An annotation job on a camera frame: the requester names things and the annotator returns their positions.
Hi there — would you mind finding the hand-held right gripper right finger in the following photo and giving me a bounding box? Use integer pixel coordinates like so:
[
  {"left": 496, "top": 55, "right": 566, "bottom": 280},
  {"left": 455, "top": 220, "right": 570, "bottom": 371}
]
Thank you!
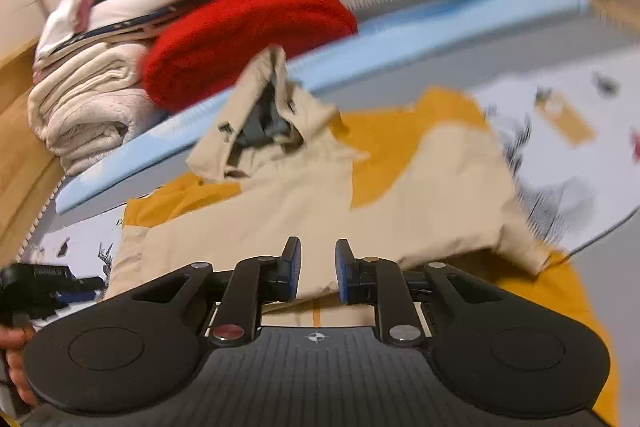
[{"left": 335, "top": 237, "right": 508, "bottom": 349}]

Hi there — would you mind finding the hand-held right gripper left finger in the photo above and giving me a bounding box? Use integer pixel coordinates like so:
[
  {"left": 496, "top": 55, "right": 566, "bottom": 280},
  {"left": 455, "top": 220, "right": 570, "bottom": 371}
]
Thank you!
[{"left": 122, "top": 236, "right": 303, "bottom": 349}]

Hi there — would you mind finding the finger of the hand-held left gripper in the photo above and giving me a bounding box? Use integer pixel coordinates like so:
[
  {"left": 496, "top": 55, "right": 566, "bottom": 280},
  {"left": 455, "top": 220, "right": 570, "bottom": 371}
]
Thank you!
[{"left": 56, "top": 277, "right": 104, "bottom": 306}]

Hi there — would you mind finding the beige and yellow jacket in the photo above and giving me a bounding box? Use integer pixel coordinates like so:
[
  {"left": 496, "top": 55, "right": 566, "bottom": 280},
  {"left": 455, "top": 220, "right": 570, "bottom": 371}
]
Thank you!
[{"left": 106, "top": 46, "right": 622, "bottom": 425}]

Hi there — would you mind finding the person's left hand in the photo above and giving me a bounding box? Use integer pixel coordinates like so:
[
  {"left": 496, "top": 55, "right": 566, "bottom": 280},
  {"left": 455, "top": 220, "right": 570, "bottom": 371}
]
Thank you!
[{"left": 0, "top": 326, "right": 39, "bottom": 408}]

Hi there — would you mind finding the cream fleece blanket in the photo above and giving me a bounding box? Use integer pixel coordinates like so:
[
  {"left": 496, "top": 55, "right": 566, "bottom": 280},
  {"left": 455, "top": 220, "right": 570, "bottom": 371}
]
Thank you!
[
  {"left": 37, "top": 88, "right": 163, "bottom": 178},
  {"left": 27, "top": 41, "right": 148, "bottom": 130}
]

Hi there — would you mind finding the red folded blanket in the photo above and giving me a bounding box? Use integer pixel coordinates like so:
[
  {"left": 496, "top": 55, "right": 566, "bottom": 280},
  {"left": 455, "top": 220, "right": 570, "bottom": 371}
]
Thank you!
[{"left": 140, "top": 0, "right": 359, "bottom": 114}]

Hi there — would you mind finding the white folded cloth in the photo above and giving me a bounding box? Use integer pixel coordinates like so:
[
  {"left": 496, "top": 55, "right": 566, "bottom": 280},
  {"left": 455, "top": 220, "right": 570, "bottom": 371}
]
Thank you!
[{"left": 36, "top": 0, "right": 96, "bottom": 60}]

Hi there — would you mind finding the light blue sheet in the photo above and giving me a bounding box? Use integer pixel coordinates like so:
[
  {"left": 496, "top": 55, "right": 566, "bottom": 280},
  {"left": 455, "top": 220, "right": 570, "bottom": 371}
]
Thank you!
[{"left": 54, "top": 0, "right": 597, "bottom": 216}]

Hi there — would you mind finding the grey deer-printed bed sheet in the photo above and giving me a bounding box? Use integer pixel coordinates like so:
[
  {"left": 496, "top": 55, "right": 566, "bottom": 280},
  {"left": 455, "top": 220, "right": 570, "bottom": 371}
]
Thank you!
[{"left": 12, "top": 0, "right": 640, "bottom": 288}]

